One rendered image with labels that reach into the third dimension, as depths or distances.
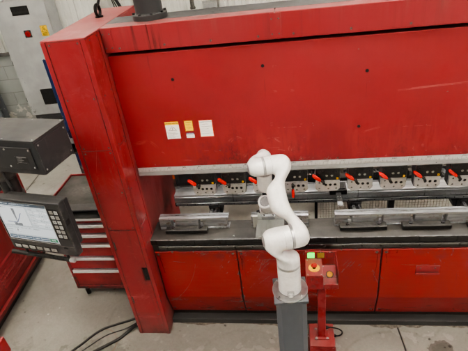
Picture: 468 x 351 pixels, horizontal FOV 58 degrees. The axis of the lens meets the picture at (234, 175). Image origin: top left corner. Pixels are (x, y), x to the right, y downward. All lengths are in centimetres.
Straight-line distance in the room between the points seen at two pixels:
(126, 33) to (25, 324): 268
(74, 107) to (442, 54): 199
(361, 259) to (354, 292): 32
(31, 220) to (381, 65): 206
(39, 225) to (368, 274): 212
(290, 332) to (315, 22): 166
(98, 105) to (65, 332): 211
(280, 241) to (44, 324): 256
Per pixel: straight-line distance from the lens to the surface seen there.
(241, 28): 235
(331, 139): 261
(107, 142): 257
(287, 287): 229
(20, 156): 232
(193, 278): 323
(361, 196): 318
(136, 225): 287
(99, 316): 393
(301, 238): 209
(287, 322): 246
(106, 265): 376
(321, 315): 312
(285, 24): 234
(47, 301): 429
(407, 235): 297
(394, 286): 326
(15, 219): 263
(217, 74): 246
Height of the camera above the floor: 275
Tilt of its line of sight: 32 degrees down
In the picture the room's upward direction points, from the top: 7 degrees counter-clockwise
